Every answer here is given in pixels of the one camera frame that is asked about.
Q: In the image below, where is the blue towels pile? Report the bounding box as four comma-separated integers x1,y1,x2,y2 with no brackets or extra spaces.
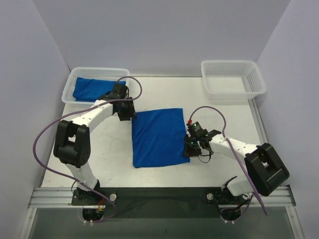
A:
132,108,190,168

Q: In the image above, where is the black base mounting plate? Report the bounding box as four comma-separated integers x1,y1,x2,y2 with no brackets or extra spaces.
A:
71,187,249,221

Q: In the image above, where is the empty white plastic basket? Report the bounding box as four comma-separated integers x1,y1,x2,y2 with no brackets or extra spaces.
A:
61,67,130,105

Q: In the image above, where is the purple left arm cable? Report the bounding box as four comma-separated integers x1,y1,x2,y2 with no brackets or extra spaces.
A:
32,76,143,223

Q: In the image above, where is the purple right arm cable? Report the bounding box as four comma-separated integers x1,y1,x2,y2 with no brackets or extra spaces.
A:
186,106,268,222

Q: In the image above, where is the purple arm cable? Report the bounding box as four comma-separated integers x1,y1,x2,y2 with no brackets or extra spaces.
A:
32,76,143,223
186,106,268,222

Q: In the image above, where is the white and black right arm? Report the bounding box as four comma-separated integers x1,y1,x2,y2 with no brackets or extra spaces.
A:
183,122,290,197

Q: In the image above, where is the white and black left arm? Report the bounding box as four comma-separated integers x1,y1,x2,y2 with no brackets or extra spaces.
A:
53,82,136,195

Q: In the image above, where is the white basket with towels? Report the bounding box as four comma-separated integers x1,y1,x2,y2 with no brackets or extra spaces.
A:
201,60,267,100

